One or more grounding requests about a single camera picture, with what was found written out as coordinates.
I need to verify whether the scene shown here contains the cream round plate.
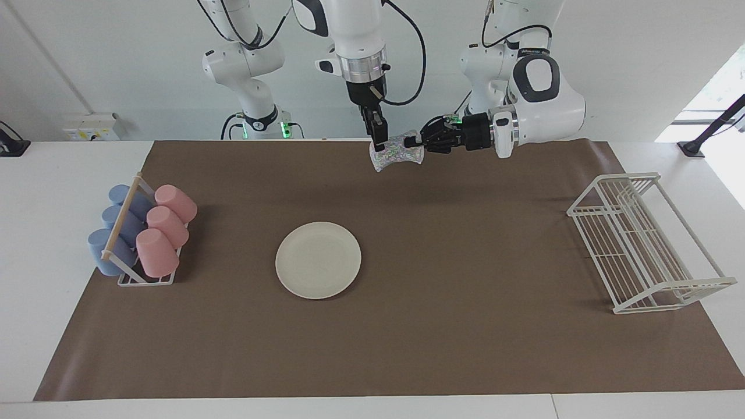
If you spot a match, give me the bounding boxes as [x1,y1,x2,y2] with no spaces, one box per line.
[275,221,363,300]

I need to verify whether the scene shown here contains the brown table mat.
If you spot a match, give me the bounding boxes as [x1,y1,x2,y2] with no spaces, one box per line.
[33,139,745,402]

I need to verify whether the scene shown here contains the pink plastic cup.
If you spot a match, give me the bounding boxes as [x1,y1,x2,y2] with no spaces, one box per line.
[136,228,180,279]
[154,184,198,224]
[146,205,190,250]

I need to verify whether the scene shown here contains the black clamp stand pole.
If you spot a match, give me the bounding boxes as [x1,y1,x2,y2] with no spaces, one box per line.
[677,93,745,158]

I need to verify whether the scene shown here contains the blue plastic cup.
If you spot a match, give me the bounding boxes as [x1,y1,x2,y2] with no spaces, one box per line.
[108,184,155,222]
[87,228,139,276]
[101,205,147,248]

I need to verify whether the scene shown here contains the cup holder rack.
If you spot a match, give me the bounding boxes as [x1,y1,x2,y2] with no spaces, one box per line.
[101,172,188,287]

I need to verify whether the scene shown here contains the black table clamp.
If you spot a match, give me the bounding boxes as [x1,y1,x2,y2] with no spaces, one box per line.
[0,120,31,158]

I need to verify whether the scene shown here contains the black left base cable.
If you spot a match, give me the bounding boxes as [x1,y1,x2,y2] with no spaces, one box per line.
[418,87,473,139]

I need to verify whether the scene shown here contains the black base cable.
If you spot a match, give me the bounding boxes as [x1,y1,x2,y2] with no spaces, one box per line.
[220,112,248,141]
[418,87,473,139]

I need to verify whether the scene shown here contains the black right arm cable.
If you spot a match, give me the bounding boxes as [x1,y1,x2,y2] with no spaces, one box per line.
[197,0,428,107]

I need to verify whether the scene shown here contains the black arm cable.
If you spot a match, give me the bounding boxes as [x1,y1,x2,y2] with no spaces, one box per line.
[481,0,551,56]
[197,0,428,107]

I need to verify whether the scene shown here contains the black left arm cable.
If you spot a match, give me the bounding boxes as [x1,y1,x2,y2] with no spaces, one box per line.
[481,0,551,56]

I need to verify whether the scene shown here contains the black right base cable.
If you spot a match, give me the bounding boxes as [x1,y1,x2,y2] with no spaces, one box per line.
[220,112,248,141]

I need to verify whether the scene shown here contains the white wire dish rack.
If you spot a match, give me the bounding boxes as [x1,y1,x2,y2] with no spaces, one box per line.
[566,172,738,315]

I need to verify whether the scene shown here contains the white wall socket box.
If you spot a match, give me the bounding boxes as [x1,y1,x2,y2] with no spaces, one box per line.
[62,112,120,142]

